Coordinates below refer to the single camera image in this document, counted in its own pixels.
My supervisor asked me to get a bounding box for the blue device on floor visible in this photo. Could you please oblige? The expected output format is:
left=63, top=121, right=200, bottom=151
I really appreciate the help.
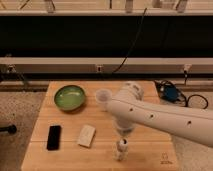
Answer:
left=160, top=80, right=180, bottom=102

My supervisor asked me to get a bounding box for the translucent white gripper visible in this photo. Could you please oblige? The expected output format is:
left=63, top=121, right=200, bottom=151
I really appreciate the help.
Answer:
left=114, top=117, right=135, bottom=137

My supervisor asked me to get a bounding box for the black round knob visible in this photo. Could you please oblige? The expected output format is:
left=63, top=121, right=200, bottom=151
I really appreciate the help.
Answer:
left=0, top=125, right=17, bottom=134

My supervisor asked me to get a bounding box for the white wall plug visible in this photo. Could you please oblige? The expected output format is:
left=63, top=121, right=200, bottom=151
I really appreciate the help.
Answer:
left=183, top=64, right=192, bottom=85

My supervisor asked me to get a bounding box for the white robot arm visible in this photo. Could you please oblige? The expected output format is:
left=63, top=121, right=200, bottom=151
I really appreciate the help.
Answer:
left=106, top=81, right=213, bottom=148

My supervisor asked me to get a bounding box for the small clear bottle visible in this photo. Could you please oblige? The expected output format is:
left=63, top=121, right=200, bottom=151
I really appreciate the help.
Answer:
left=115, top=139, right=128, bottom=161

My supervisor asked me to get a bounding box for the green ceramic bowl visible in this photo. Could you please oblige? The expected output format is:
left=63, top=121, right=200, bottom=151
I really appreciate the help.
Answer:
left=54, top=85, right=86, bottom=111

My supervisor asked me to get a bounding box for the clear plastic cup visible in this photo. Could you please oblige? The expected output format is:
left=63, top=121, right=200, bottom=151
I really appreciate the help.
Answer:
left=95, top=89, right=112, bottom=111

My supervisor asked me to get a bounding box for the black rectangular phone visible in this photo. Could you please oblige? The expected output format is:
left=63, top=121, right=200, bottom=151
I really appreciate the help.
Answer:
left=47, top=125, right=61, bottom=151

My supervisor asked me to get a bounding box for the black hanging cable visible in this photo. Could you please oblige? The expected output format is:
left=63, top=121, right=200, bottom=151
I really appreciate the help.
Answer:
left=111, top=7, right=148, bottom=74

